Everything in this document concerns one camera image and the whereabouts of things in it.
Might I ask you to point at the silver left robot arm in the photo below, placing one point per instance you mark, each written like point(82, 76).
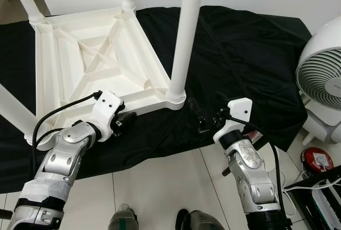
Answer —
point(64, 155)

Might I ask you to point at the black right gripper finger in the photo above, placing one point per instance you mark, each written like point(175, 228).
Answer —
point(206, 128)
point(197, 107)

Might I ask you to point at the black tablecloth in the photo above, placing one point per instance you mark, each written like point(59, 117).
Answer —
point(250, 59)

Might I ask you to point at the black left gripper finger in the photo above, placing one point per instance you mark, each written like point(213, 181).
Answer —
point(128, 116)

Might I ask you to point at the white standing fan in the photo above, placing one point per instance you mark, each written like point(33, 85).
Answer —
point(319, 75)

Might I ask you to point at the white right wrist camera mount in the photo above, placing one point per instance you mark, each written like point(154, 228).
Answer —
point(240, 108)

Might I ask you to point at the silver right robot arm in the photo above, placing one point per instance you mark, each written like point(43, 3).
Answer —
point(248, 161)

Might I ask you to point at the cream plastic children table top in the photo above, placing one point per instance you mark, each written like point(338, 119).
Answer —
point(58, 65)

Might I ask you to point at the black box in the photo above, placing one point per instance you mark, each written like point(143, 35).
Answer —
point(319, 211)

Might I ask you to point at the grey robot left foot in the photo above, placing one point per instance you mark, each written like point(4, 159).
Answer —
point(123, 219)

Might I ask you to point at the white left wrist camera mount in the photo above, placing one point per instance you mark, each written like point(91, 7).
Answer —
point(109, 107)

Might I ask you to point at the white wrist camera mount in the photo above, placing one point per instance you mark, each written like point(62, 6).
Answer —
point(109, 107)
point(240, 108)

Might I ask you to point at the black rod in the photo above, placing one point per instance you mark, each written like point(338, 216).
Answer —
point(4, 212)

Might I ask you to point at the grey robot right foot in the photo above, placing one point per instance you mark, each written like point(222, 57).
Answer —
point(201, 221)

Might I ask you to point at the grey robot foot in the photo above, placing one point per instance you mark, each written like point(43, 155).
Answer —
point(201, 221)
point(123, 219)

